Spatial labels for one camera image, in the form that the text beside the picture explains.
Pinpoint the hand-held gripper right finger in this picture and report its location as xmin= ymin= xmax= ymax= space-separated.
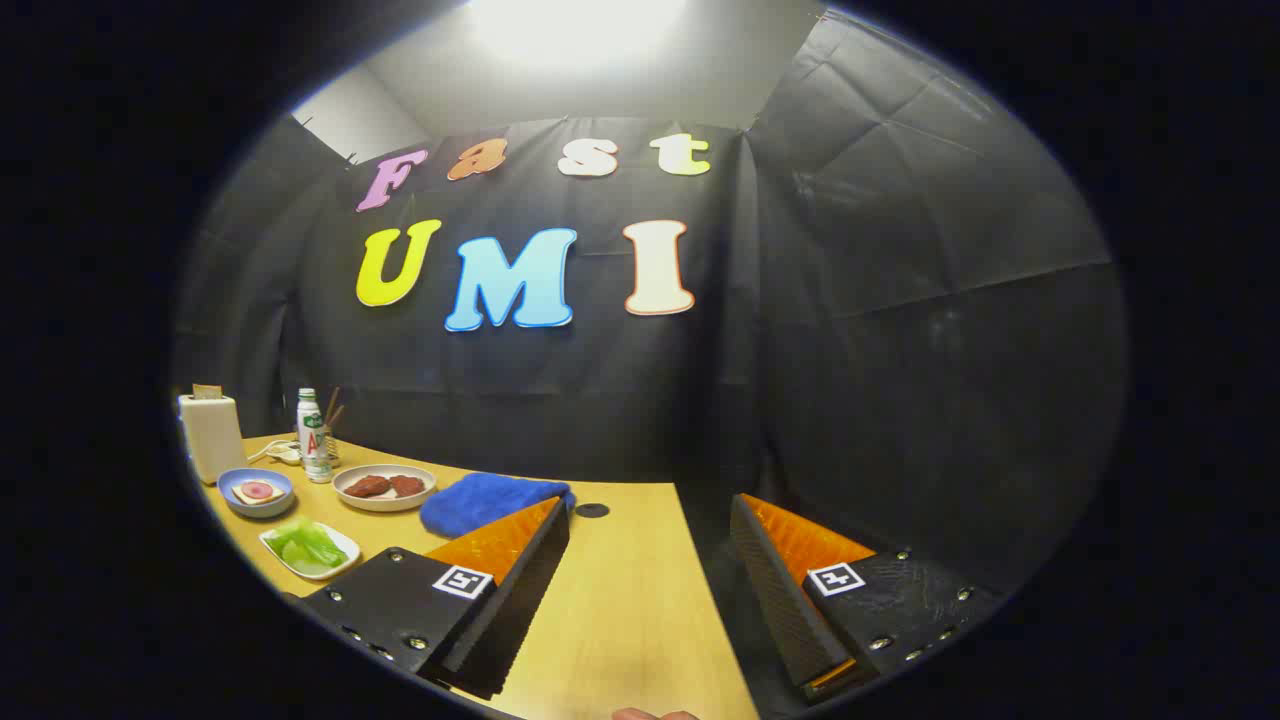
xmin=729 ymin=493 xmax=1002 ymax=705

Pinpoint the white toaster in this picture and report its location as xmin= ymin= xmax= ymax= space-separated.
xmin=178 ymin=394 xmax=248 ymax=486

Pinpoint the white plastic drink bottle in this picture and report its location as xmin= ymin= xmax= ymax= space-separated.
xmin=297 ymin=388 xmax=334 ymax=485

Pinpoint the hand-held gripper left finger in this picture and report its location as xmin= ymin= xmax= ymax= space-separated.
xmin=298 ymin=496 xmax=572 ymax=700

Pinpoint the white square plate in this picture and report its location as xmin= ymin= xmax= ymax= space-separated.
xmin=259 ymin=518 xmax=361 ymax=581

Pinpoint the blue folded towel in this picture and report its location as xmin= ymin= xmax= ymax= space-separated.
xmin=419 ymin=472 xmax=578 ymax=539

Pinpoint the blue round plate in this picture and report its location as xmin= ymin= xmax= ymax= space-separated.
xmin=218 ymin=467 xmax=295 ymax=519

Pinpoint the black backdrop cloth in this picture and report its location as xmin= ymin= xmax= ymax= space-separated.
xmin=170 ymin=10 xmax=1131 ymax=601

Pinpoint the beige round plate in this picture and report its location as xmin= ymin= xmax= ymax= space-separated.
xmin=332 ymin=464 xmax=438 ymax=513

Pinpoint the green lettuce leaf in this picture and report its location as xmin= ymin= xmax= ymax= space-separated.
xmin=269 ymin=518 xmax=349 ymax=572

